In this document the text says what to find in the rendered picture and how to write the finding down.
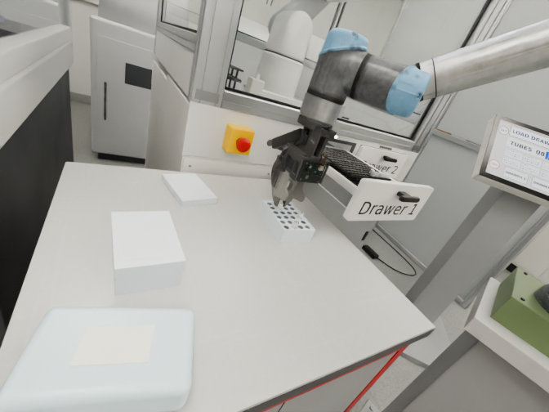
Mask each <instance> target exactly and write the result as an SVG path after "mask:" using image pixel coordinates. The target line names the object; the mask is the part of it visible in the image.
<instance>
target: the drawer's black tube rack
mask: <svg viewBox="0 0 549 412"><path fill-rule="evenodd" d="M322 155H325V157H326V159H328V160H329V161H330V162H331V163H330V165H329V166H330V167H332V168H333V169H335V170H336V171H338V172H339V173H340V174H341V175H342V176H344V177H345V178H347V179H348V180H349V181H351V182H352V183H354V184H355V185H356V186H358V184H359V182H360V180H361V179H362V177H350V176H349V175H347V174H346V172H358V173H365V174H368V175H369V174H371V173H369V172H370V170H371V169H373V170H375V172H379V171H378V170H376V169H374V168H372V167H371V166H369V165H367V164H366V163H365V162H363V161H361V160H360V159H358V158H356V157H355V156H354V155H352V154H350V153H348V152H347V151H345V150H338V149H333V148H329V147H325V148H324V152H323V154H322Z"/></svg>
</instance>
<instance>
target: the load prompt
mask: <svg viewBox="0 0 549 412"><path fill-rule="evenodd" d="M509 135H510V136H513V137H516V138H519V139H521V140H524V141H527V142H530V143H533V144H535V145H538V146H541V147H544V148H547V149H549V138H547V137H544V136H541V135H538V134H536V133H533V132H529V131H527V130H524V129H522V128H518V127H515V126H512V125H511V130H510V133H509Z"/></svg>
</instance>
